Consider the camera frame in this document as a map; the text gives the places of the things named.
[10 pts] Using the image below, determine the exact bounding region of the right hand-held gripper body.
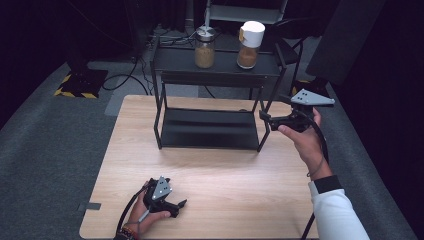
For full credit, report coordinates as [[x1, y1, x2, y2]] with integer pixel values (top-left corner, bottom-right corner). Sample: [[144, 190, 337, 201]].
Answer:
[[268, 88, 336, 133]]

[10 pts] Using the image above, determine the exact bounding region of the black yellow striped floor base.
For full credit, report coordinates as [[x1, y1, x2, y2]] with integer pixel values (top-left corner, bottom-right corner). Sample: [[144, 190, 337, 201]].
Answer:
[[53, 69, 109, 100]]

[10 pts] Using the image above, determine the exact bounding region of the person's left hand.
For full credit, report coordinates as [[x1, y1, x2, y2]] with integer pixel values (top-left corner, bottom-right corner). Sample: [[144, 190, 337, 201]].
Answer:
[[124, 181, 172, 234]]

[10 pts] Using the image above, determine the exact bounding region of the grey seat chair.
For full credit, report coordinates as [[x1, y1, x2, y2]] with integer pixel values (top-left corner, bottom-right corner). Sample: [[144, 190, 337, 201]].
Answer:
[[204, 0, 290, 26]]

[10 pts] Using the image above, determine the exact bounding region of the silver lid glass spice jar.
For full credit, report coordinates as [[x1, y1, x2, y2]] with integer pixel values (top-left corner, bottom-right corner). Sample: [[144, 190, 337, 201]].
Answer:
[[194, 25, 217, 70]]

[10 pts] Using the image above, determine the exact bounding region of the dark grey panel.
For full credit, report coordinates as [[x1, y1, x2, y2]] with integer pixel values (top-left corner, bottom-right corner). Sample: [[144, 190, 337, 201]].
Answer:
[[305, 0, 388, 86]]

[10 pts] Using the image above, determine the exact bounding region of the grey floor tape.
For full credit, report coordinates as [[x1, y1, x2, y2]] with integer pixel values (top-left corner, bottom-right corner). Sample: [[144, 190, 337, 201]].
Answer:
[[78, 201, 102, 212]]

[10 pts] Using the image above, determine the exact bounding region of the person's right hand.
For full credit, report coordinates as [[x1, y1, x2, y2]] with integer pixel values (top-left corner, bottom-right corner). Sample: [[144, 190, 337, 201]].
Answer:
[[277, 107, 334, 181]]

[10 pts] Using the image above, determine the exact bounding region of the black table leg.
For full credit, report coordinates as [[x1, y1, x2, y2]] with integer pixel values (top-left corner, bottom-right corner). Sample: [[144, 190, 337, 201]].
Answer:
[[300, 212, 316, 240]]

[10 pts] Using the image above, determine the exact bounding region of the black metal shelf rack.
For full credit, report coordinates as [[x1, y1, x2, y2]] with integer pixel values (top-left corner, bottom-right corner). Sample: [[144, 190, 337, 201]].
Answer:
[[149, 34, 288, 153]]

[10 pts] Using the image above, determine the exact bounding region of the black floor cable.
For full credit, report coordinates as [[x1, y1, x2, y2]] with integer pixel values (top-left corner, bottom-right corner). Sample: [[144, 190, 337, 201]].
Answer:
[[101, 55, 155, 97]]

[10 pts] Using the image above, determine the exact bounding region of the white lid glass spice jar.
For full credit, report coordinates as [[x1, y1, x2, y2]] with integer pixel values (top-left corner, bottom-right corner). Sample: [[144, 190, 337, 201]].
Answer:
[[236, 20, 266, 70]]

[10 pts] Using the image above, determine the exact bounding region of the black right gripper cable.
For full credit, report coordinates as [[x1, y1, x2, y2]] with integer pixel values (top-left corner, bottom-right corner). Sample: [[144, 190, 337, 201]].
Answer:
[[294, 109, 331, 165]]

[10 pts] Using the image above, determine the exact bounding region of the beaded bracelet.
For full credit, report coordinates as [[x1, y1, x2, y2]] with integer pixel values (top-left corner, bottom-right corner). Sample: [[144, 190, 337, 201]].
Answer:
[[114, 227, 140, 240]]

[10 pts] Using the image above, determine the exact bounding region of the black chair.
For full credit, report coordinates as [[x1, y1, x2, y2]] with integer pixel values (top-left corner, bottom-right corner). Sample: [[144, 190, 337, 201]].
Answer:
[[266, 18, 308, 96]]

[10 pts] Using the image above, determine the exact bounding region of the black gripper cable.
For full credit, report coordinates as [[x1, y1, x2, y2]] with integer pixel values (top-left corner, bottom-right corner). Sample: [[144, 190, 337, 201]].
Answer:
[[294, 109, 331, 165], [115, 186, 151, 235]]

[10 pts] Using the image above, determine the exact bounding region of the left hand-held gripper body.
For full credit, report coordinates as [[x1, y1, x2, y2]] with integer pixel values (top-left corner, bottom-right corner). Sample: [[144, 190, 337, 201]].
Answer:
[[142, 175, 181, 219]]

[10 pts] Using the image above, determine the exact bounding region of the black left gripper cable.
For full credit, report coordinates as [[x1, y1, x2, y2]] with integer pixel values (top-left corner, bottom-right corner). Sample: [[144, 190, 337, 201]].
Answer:
[[115, 186, 151, 235]]

